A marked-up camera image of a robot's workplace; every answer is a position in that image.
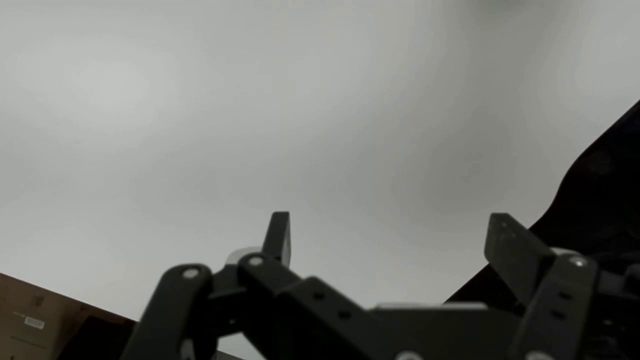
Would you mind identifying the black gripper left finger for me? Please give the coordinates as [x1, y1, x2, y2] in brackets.
[121, 212, 374, 360]

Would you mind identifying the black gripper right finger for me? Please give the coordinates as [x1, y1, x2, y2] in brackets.
[482, 212, 640, 360]

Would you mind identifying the cardboard box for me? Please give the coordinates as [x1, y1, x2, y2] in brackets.
[0, 274, 136, 360]

